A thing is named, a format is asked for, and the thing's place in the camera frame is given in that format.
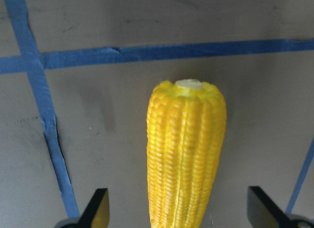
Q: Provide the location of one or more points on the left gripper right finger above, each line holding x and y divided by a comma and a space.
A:
262, 212

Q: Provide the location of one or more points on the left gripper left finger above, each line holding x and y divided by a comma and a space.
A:
96, 214

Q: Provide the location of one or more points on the yellow corn cob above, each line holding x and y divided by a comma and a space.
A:
186, 125

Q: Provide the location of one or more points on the brown table mat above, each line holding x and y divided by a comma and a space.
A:
75, 82

